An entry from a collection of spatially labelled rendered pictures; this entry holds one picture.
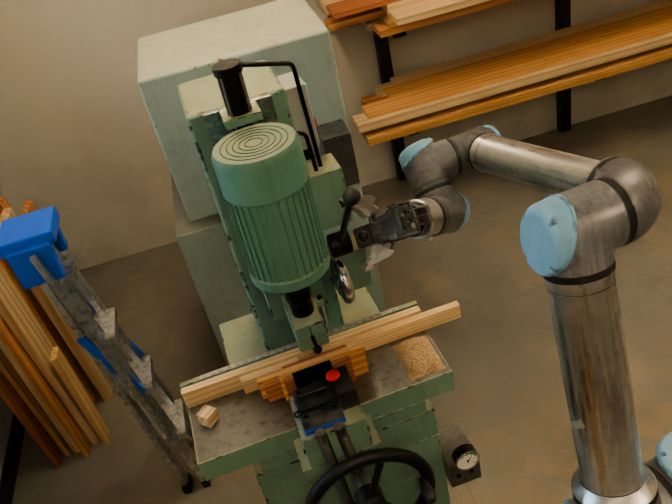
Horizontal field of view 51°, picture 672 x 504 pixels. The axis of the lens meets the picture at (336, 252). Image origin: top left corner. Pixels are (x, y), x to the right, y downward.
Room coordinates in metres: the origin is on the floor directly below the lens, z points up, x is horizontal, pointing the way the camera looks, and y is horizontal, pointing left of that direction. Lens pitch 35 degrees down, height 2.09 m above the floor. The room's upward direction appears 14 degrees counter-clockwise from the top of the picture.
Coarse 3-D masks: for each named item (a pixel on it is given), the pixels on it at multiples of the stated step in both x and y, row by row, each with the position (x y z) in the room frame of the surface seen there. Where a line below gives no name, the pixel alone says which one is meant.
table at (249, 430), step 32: (384, 352) 1.24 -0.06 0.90; (384, 384) 1.14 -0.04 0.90; (416, 384) 1.12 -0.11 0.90; (448, 384) 1.13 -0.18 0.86; (192, 416) 1.19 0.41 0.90; (224, 416) 1.16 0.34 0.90; (256, 416) 1.14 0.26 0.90; (288, 416) 1.12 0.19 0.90; (224, 448) 1.07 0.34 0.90; (256, 448) 1.06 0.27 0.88; (288, 448) 1.07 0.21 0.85
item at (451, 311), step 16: (448, 304) 1.31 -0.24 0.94; (400, 320) 1.30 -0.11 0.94; (416, 320) 1.28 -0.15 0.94; (432, 320) 1.29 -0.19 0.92; (448, 320) 1.30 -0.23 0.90; (368, 336) 1.27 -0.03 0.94; (384, 336) 1.27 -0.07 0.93; (400, 336) 1.28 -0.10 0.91; (272, 368) 1.24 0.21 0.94; (256, 384) 1.22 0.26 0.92
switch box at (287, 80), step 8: (280, 80) 1.60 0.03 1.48; (288, 80) 1.59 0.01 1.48; (288, 88) 1.54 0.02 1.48; (296, 88) 1.54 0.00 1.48; (304, 88) 1.55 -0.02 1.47; (288, 96) 1.54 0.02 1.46; (296, 96) 1.54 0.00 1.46; (304, 96) 1.55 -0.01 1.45; (296, 104) 1.54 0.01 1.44; (296, 112) 1.54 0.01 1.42; (312, 112) 1.55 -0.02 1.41; (296, 120) 1.54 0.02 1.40; (304, 120) 1.54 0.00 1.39; (312, 120) 1.55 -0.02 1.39; (296, 128) 1.54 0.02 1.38; (304, 128) 1.54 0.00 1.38; (304, 144) 1.54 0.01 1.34; (312, 144) 1.55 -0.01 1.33
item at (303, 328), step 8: (312, 296) 1.31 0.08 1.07; (288, 304) 1.30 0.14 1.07; (288, 312) 1.27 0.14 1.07; (296, 320) 1.23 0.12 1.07; (304, 320) 1.23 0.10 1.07; (312, 320) 1.22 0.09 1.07; (320, 320) 1.21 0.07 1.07; (296, 328) 1.21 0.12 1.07; (304, 328) 1.20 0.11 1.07; (312, 328) 1.21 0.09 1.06; (320, 328) 1.21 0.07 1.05; (296, 336) 1.20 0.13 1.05; (304, 336) 1.20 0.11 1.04; (320, 336) 1.21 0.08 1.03; (304, 344) 1.20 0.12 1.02; (312, 344) 1.21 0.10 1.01; (320, 344) 1.21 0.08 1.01
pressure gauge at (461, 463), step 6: (462, 444) 1.10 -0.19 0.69; (468, 444) 1.09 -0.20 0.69; (456, 450) 1.09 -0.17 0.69; (462, 450) 1.08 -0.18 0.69; (468, 450) 1.07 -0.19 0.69; (474, 450) 1.08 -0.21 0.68; (456, 456) 1.07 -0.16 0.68; (462, 456) 1.07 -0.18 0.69; (468, 456) 1.07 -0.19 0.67; (474, 456) 1.07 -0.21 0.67; (456, 462) 1.06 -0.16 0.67; (462, 462) 1.07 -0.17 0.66; (468, 462) 1.07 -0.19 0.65; (474, 462) 1.07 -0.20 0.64; (462, 468) 1.07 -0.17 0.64; (468, 468) 1.07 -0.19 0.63
